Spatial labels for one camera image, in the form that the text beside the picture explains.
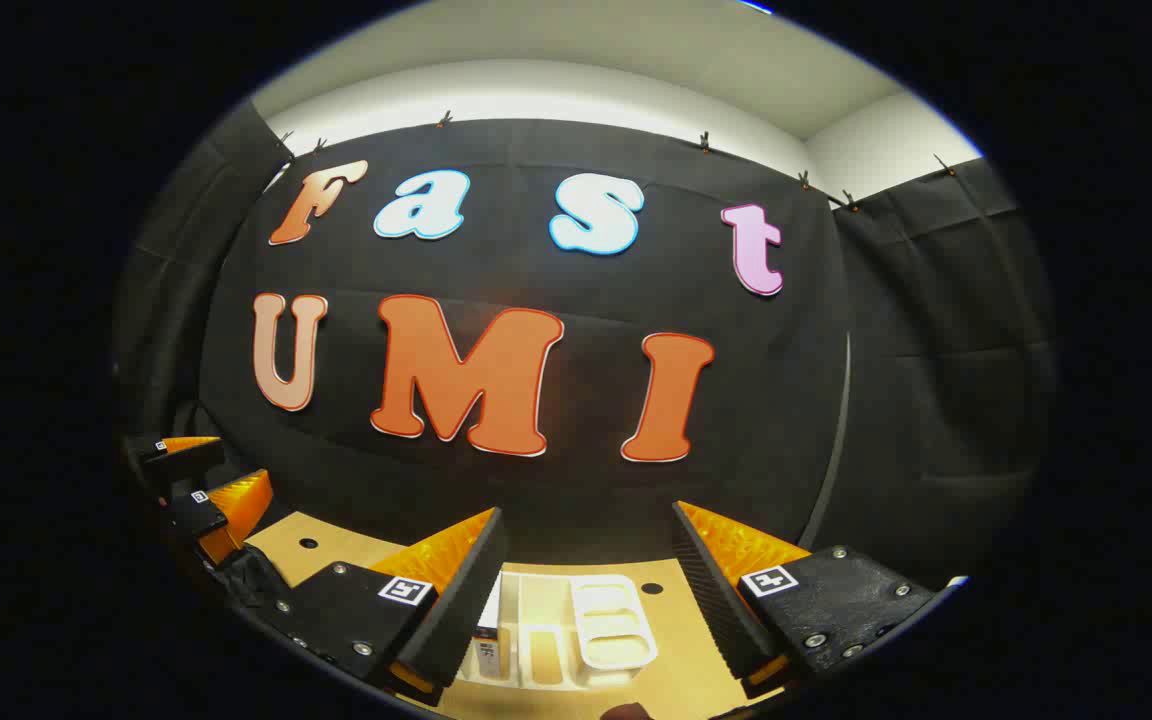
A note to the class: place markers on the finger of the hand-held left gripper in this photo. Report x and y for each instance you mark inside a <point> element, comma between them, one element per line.
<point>191,515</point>
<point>186,460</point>

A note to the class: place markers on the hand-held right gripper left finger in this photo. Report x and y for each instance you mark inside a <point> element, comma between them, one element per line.
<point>466,600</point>

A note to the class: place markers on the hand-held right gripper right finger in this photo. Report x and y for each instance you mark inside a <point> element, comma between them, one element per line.
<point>721,600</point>

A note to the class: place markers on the book with portrait cover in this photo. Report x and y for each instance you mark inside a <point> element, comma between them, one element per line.
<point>488,640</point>

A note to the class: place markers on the black schoolbag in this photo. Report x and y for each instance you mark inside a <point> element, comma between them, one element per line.
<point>251,580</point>

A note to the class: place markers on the white bookshelf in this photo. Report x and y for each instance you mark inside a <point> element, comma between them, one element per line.
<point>616,630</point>

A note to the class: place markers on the thin grey strip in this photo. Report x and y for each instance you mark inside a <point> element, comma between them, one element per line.
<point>845,400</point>

